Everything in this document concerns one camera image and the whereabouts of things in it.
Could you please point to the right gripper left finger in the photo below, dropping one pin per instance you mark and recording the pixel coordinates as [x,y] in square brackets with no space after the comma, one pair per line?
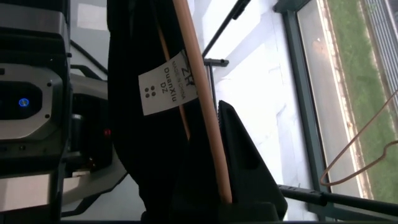
[196,193]

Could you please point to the black clothes rack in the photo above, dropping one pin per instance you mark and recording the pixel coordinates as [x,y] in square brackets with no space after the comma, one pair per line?
[311,194]

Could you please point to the pink clothes hanger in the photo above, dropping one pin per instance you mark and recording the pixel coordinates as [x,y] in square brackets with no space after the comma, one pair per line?
[202,93]
[321,180]

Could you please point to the black garment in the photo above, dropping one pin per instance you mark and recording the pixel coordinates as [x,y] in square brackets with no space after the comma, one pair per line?
[140,140]

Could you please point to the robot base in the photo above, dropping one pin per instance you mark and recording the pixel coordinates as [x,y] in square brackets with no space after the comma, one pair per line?
[31,109]

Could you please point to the window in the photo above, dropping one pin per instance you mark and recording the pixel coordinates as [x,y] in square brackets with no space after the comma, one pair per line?
[357,62]

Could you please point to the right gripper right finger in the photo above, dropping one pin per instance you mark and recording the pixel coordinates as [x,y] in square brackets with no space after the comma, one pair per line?
[255,186]

